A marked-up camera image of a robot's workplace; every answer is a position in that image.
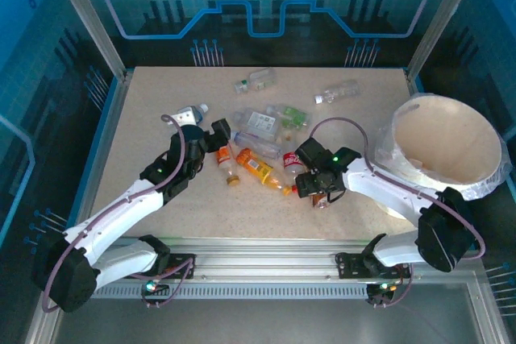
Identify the aluminium front rail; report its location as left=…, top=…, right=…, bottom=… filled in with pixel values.
left=54, top=234, right=485, bottom=284

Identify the slotted grey cable duct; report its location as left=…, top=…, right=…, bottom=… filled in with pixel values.
left=64, top=284, right=408, bottom=300

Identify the bluish clear bottle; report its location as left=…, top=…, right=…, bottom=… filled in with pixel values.
left=228, top=129, right=283, bottom=160

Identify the clear plastic bin liner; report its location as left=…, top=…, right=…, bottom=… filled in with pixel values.
left=373, top=93, right=513, bottom=202

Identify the aluminium frame post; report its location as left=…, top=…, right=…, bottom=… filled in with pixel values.
left=44, top=0, right=134, bottom=81
left=405, top=0, right=487, bottom=79

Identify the grey metal front panel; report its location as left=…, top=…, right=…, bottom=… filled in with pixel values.
left=23, top=279, right=511, bottom=344

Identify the white green label bottle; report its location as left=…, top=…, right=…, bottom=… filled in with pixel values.
left=233, top=68, right=278, bottom=94

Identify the aluminium table side rail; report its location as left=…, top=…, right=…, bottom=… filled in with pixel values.
left=66, top=72, right=134, bottom=251

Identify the small lit connector board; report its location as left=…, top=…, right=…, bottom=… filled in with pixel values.
left=366, top=281, right=398, bottom=295
left=140, top=279, right=170, bottom=295

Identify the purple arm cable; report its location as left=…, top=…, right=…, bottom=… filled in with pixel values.
left=40, top=113, right=198, bottom=313
left=308, top=117, right=485, bottom=309

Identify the orange label bottle gold cap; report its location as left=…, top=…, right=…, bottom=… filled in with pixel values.
left=215, top=145, right=242, bottom=188

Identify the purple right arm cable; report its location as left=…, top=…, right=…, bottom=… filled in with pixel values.
left=308, top=117, right=485, bottom=309

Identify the gold red label bottle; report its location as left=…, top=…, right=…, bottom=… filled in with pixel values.
left=309, top=192, right=331, bottom=211

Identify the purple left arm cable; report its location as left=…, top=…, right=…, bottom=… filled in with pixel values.
left=40, top=113, right=198, bottom=313

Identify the green label clear bottle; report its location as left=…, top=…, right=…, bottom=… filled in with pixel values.
left=264, top=103, right=313, bottom=131

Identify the white ribbed bin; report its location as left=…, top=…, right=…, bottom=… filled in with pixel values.
left=374, top=93, right=512, bottom=220

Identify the clear ribbed bottle white cap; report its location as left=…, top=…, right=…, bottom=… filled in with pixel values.
left=314, top=79, right=360, bottom=106

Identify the orange juice bottle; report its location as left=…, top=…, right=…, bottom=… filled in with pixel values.
left=235, top=147, right=294, bottom=197

